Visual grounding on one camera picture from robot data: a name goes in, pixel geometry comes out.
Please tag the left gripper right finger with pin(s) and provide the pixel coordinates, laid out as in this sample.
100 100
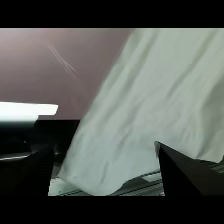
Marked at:
186 176

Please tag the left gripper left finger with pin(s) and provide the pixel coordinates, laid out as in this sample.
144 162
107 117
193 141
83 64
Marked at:
23 173

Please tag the white T-shirt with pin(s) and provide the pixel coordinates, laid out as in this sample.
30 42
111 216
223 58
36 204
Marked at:
150 110

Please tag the silver frame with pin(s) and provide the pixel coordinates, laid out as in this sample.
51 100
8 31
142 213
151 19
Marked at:
143 186

